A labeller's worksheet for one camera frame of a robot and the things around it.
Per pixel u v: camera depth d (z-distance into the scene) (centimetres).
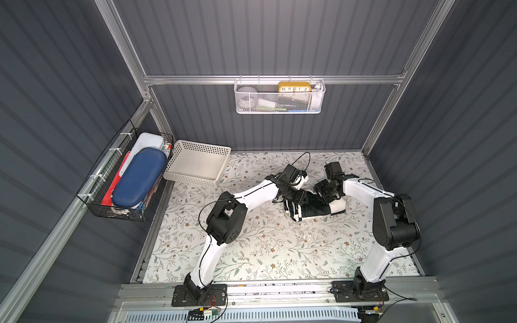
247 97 83
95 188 62
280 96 91
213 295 73
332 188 75
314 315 77
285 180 75
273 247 85
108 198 64
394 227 50
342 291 74
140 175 68
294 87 87
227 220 56
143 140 78
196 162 116
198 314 72
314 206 89
